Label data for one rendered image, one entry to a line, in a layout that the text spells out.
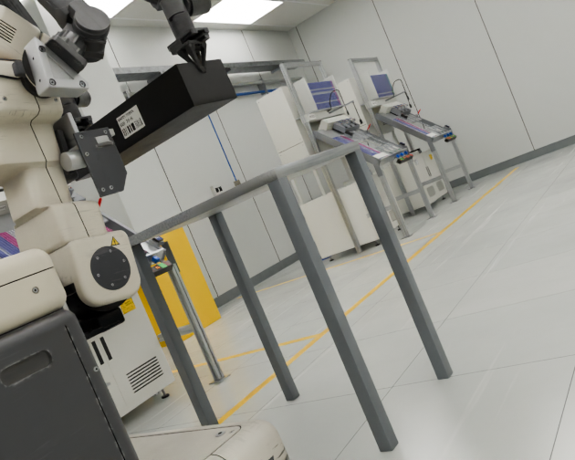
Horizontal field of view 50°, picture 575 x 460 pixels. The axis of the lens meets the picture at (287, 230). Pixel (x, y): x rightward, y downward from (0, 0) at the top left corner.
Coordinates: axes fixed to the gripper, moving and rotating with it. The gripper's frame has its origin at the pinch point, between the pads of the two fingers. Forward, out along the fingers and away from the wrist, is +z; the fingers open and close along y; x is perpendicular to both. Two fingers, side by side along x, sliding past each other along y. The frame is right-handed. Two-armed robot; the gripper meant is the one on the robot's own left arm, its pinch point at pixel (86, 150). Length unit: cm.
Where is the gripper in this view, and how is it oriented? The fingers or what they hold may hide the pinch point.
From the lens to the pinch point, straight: 204.0
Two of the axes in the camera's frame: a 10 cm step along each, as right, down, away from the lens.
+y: -7.3, 2.7, 6.3
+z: 3.9, 9.2, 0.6
